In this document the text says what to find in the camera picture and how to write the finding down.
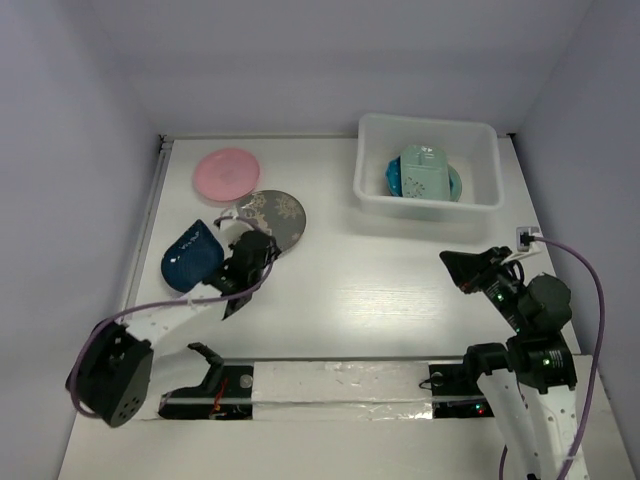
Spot blue polka dot plate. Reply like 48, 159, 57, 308
385, 157, 402, 197

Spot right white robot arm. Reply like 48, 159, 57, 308
439, 236, 590, 479

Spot green flower round plate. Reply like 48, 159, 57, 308
448, 165, 463, 202

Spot green rectangular glass plate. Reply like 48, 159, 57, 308
400, 145, 450, 201

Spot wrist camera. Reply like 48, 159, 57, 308
503, 226, 542, 264
213, 209, 244, 246

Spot dark blue leaf plate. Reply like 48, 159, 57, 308
160, 219, 225, 293

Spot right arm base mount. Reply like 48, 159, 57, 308
419, 343, 510, 419

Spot translucent plastic bin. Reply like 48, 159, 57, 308
353, 113, 505, 221

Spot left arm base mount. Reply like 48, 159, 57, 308
158, 342, 254, 421

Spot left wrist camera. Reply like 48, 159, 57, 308
213, 209, 244, 246

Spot pink round plate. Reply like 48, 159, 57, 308
192, 148, 261, 203

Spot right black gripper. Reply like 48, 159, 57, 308
438, 244, 531, 332

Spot grey reindeer plate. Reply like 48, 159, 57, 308
234, 190, 307, 253

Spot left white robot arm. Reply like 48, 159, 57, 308
65, 230, 281, 428

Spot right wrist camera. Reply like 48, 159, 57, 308
503, 226, 542, 264

